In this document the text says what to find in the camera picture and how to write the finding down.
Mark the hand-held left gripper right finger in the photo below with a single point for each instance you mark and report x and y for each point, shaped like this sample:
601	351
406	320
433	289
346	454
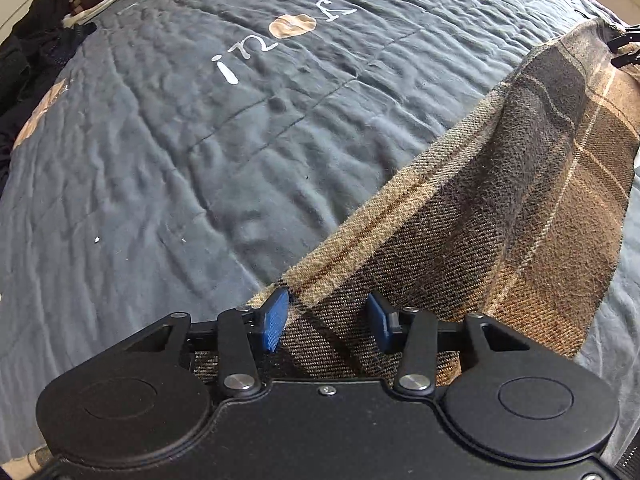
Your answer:
381	322

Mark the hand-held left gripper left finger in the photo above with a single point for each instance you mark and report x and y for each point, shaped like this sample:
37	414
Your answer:
274	322

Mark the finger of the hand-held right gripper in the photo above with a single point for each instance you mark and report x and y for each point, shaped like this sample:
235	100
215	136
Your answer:
627	37
627	58

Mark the brown plaid scarf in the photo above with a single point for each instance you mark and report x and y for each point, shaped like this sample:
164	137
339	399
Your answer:
500	210

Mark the pile of dark clothes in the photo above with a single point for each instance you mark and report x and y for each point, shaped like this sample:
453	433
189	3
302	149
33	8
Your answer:
30	45

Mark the grey printed blanket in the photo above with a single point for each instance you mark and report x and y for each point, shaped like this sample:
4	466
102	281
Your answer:
200	160

